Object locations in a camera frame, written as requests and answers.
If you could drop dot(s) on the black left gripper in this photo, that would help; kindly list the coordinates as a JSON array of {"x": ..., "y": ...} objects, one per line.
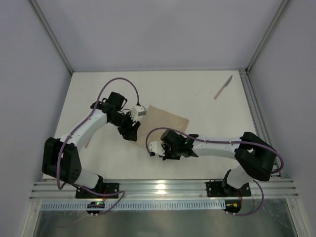
[{"x": 128, "y": 127}]

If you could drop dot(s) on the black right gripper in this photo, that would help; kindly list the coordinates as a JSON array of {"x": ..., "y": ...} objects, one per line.
[{"x": 167, "y": 150}]

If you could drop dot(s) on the beige cloth napkin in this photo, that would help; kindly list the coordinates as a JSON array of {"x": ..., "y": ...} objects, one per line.
[{"x": 155, "y": 118}]

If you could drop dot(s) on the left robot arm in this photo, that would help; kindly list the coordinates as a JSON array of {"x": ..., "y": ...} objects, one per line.
[{"x": 61, "y": 155}]

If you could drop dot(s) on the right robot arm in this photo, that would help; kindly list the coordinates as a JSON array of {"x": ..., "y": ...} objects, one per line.
[{"x": 255, "y": 157}]

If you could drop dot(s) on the right black controller board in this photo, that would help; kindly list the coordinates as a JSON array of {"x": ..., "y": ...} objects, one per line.
[{"x": 232, "y": 206}]

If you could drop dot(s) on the black controller board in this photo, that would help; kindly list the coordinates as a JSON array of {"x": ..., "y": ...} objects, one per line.
[
  {"x": 232, "y": 206},
  {"x": 95, "y": 208}
]

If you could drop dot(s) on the left black controller board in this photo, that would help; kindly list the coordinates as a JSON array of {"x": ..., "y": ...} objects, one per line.
[{"x": 95, "y": 208}]

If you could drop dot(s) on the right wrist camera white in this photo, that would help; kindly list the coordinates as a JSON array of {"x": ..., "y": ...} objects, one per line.
[{"x": 156, "y": 148}]

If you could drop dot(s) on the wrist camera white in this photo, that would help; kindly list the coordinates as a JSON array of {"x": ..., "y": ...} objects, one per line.
[
  {"x": 156, "y": 148},
  {"x": 138, "y": 111}
]

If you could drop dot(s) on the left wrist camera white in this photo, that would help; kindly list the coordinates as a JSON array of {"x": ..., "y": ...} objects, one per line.
[{"x": 138, "y": 111}]

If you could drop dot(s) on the slotted cable duct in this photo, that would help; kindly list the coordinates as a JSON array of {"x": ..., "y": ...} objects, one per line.
[{"x": 135, "y": 205}]

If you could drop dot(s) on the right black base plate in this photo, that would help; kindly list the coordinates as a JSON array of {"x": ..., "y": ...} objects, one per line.
[{"x": 216, "y": 189}]

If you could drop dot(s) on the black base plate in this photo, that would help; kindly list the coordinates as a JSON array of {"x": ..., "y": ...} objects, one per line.
[
  {"x": 105, "y": 188},
  {"x": 216, "y": 189}
]

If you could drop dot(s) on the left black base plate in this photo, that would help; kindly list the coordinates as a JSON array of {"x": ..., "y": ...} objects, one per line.
[{"x": 105, "y": 188}]

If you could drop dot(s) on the knife with pink handle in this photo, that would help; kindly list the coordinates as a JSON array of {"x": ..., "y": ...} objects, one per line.
[{"x": 223, "y": 87}]

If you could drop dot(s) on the right side aluminium rail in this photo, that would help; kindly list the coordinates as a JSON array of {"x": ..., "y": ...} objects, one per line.
[{"x": 253, "y": 103}]

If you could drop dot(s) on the aluminium rail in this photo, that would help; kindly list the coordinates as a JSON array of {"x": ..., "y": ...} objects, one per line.
[
  {"x": 253, "y": 103},
  {"x": 173, "y": 189}
]

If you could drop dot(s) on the aluminium front rail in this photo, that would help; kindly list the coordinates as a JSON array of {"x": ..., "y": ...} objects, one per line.
[{"x": 173, "y": 189}]

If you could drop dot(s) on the left aluminium frame post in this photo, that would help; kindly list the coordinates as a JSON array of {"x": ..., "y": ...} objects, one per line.
[{"x": 51, "y": 35}]

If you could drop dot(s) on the aluminium frame post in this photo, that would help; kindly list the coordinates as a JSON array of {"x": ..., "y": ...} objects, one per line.
[
  {"x": 268, "y": 33},
  {"x": 51, "y": 35}
]

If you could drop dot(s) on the right aluminium frame post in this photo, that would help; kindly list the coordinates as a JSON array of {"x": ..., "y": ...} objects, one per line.
[{"x": 268, "y": 33}]

